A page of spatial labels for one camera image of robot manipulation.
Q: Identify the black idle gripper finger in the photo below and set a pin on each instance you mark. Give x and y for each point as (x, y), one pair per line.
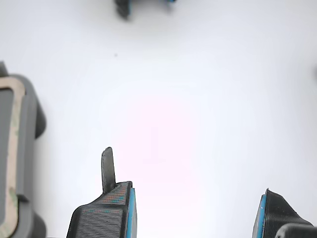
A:
(172, 1)
(122, 8)

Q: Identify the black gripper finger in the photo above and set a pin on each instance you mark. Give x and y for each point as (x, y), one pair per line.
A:
(277, 215)
(99, 220)

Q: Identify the white adhesive backing strip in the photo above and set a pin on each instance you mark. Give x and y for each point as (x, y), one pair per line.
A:
(11, 161)

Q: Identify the light grey frame holder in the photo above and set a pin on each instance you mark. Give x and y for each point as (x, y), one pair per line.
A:
(27, 148)

